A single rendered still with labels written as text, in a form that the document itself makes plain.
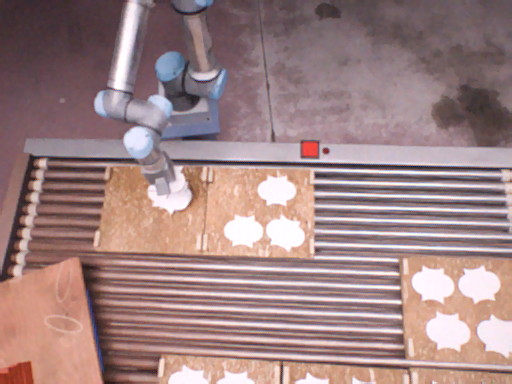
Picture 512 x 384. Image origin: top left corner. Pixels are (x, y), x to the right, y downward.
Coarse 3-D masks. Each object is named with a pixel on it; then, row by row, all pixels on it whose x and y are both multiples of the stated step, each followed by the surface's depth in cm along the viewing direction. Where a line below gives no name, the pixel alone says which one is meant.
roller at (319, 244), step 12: (24, 228) 155; (36, 228) 155; (84, 240) 153; (324, 240) 147; (336, 240) 146; (348, 240) 146; (360, 240) 146; (396, 252) 145; (408, 252) 144; (420, 252) 144; (432, 252) 143; (444, 252) 143; (456, 252) 143; (468, 252) 142; (480, 252) 142; (492, 252) 142; (504, 252) 141
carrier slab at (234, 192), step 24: (216, 168) 156; (240, 168) 155; (264, 168) 155; (216, 192) 153; (240, 192) 152; (312, 192) 151; (216, 216) 150; (240, 216) 149; (264, 216) 149; (288, 216) 148; (312, 216) 148; (216, 240) 147; (264, 240) 146
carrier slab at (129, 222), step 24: (120, 168) 158; (192, 168) 156; (120, 192) 155; (144, 192) 154; (192, 192) 153; (120, 216) 152; (144, 216) 151; (168, 216) 151; (192, 216) 150; (120, 240) 149; (144, 240) 148; (168, 240) 148; (192, 240) 147
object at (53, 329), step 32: (0, 288) 135; (32, 288) 134; (64, 288) 134; (0, 320) 132; (32, 320) 131; (64, 320) 130; (0, 352) 128; (32, 352) 128; (64, 352) 127; (96, 352) 127
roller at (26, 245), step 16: (32, 240) 154; (176, 256) 149; (192, 256) 148; (208, 256) 147; (224, 256) 147; (320, 256) 144; (336, 256) 144; (352, 256) 144; (368, 256) 143; (384, 256) 143; (432, 256) 143
